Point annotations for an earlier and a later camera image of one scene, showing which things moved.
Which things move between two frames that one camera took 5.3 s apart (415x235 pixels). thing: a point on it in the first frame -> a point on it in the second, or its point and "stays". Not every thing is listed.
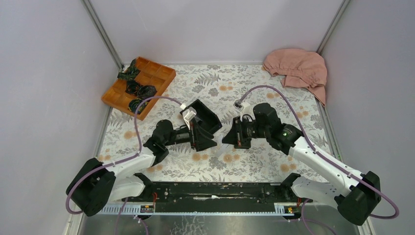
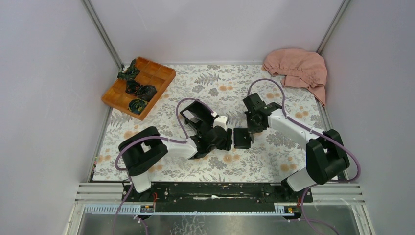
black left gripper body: [186, 135] -> [224, 144]
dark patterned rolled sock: [130, 73] stays
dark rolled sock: [131, 87] stays
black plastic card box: [205, 117] stays
